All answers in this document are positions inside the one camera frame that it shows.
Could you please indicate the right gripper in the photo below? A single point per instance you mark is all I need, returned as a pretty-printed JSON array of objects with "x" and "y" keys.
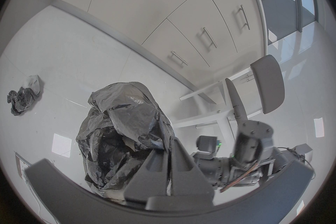
[{"x": 215, "y": 170}]

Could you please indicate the crumpled black plastic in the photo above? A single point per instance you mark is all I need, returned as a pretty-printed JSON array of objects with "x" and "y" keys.
[{"x": 21, "y": 102}]

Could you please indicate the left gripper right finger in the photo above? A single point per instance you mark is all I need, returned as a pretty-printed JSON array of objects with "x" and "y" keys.
[{"x": 186, "y": 178}]

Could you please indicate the window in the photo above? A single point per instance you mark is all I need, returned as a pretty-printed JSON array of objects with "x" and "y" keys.
[{"x": 283, "y": 7}]

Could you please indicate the white cabinet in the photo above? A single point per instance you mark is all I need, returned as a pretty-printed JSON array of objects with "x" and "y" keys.
[{"x": 157, "y": 2}]

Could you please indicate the black plastic bag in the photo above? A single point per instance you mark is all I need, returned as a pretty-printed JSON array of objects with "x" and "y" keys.
[{"x": 118, "y": 123}]

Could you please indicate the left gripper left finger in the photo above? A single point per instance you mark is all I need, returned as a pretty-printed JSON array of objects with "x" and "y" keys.
[{"x": 154, "y": 178}]

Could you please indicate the grey chair with white legs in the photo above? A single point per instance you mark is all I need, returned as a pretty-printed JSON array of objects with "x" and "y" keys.
[{"x": 270, "y": 83}]

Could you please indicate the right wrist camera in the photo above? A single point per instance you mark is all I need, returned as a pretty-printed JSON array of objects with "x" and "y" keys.
[{"x": 207, "y": 144}]

